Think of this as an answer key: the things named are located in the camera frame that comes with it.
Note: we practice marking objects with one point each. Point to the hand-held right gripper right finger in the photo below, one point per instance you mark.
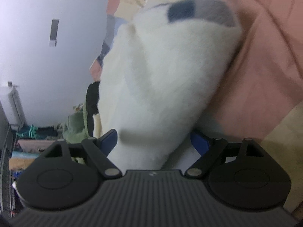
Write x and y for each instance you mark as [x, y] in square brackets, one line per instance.
[200, 144]

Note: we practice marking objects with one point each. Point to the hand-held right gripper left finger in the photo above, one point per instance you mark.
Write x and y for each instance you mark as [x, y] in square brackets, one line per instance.
[110, 142]

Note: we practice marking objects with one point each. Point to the white sweater with blue stripes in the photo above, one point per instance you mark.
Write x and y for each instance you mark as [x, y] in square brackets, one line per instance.
[161, 75]

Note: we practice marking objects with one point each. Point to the green clothes hangers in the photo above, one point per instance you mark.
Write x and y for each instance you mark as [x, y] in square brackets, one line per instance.
[28, 132]

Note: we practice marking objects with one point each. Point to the green fleece jacket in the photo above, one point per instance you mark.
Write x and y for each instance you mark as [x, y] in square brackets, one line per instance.
[75, 127]

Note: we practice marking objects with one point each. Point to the black jacket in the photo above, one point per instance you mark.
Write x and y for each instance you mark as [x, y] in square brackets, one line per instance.
[92, 97]

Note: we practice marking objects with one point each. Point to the dark hanging garment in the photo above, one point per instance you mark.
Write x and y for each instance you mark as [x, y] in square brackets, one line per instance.
[47, 132]

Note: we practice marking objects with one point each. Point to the tan trousers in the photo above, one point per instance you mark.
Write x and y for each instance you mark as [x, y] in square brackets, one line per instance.
[35, 144]

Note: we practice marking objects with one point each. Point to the light blue garment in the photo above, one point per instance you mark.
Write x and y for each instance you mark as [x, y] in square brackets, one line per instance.
[26, 155]

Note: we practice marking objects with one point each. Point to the beige coat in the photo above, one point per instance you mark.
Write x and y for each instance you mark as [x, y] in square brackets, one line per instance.
[21, 164]

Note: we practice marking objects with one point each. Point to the white air conditioner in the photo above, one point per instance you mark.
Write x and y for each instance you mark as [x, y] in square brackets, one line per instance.
[14, 104]

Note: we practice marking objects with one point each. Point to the patchwork quilt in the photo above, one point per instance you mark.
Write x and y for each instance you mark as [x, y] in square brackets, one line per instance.
[267, 63]

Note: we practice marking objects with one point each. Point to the grey wall switch panel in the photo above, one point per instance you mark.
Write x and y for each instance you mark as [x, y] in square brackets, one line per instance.
[54, 33]

